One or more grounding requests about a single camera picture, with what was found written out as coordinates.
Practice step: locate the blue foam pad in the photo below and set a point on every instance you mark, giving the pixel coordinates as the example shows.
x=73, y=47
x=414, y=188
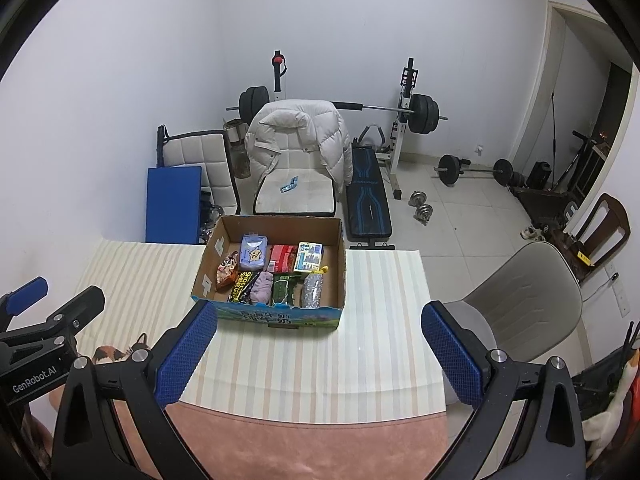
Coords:
x=172, y=205

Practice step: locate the racked black barbell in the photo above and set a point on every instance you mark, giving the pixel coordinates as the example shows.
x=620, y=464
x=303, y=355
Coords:
x=425, y=112

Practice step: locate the panda print snack packet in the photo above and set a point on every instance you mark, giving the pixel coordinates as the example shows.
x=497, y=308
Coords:
x=226, y=272

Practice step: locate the white squat rack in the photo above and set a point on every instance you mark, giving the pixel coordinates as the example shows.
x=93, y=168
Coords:
x=400, y=150

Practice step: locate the chrome weights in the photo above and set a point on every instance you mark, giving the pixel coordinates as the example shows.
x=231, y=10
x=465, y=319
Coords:
x=211, y=215

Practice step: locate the brown wooden chair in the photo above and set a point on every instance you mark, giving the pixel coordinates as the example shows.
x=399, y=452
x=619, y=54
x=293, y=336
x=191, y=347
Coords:
x=617, y=240

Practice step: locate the small blue packet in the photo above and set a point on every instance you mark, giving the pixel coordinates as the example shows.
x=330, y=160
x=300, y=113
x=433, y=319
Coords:
x=289, y=185

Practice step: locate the brown water jug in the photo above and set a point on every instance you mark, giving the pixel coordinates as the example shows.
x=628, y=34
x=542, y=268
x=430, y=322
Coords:
x=237, y=152

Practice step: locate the black yellow wipes packet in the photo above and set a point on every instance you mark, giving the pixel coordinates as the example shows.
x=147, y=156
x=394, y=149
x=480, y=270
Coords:
x=242, y=287

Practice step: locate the white blue tissue pack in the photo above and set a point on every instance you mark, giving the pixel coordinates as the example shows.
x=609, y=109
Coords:
x=307, y=257

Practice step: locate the white quilted folding chair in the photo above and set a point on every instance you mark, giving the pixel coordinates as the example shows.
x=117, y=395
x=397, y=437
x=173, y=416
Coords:
x=195, y=152

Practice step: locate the white padded chair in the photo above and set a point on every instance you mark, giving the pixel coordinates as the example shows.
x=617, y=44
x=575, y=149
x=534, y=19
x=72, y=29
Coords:
x=300, y=202

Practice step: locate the black speaker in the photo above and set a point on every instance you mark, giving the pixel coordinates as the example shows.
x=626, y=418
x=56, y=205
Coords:
x=539, y=175

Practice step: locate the black blue weight bench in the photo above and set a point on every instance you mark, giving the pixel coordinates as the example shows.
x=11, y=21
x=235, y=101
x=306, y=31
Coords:
x=370, y=205

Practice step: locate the silver glitter yellow pouch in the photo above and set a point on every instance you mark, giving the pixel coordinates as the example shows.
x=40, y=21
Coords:
x=314, y=290

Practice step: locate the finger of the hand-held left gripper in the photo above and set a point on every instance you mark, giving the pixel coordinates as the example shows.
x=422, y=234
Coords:
x=27, y=292
x=80, y=310

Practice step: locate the long black rod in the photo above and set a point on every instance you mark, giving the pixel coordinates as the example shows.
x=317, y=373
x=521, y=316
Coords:
x=553, y=125

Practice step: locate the striped pink cat tablecloth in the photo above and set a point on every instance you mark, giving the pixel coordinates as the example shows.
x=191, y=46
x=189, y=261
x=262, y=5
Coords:
x=300, y=360

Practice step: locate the printed cardboard box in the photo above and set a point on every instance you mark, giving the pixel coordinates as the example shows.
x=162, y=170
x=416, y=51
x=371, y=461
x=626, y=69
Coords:
x=280, y=317

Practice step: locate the black kick scooter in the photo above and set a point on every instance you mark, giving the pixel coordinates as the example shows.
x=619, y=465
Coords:
x=582, y=160

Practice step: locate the short black barbell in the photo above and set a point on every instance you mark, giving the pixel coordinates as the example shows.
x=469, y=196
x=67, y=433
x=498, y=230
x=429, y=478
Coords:
x=450, y=170

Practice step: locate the purple cloth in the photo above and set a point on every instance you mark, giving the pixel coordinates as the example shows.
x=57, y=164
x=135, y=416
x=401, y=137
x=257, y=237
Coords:
x=261, y=290

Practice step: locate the dark green packet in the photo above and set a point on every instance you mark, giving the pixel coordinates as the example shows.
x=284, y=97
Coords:
x=282, y=290

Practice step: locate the white puffer jacket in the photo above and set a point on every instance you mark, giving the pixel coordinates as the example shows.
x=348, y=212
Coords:
x=295, y=135

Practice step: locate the dark wooden bench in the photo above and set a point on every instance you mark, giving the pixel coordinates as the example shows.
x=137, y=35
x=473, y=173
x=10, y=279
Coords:
x=545, y=207

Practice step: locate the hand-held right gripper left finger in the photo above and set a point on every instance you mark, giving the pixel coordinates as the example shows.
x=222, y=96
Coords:
x=187, y=355

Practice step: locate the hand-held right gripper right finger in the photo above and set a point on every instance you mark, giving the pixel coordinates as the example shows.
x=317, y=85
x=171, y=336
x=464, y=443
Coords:
x=450, y=355

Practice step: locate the light blue tissue pack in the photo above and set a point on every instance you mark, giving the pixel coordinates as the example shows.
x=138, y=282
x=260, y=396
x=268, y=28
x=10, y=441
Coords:
x=252, y=255

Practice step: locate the white power strip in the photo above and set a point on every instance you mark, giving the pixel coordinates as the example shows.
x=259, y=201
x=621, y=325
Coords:
x=619, y=297

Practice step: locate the grey shell chair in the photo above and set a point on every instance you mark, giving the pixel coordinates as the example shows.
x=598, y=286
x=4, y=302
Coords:
x=525, y=290

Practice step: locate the chrome dumbbell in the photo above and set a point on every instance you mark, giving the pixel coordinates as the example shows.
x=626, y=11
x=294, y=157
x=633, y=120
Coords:
x=424, y=214
x=416, y=199

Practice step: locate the white goose plush toy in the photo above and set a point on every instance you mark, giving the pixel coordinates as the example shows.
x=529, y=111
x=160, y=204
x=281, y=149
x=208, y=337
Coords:
x=615, y=410

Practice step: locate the red packet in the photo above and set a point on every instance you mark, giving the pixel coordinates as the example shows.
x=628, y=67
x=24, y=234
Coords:
x=282, y=257

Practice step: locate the white shoes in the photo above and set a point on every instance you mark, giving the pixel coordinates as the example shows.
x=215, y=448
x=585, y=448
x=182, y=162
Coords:
x=532, y=233

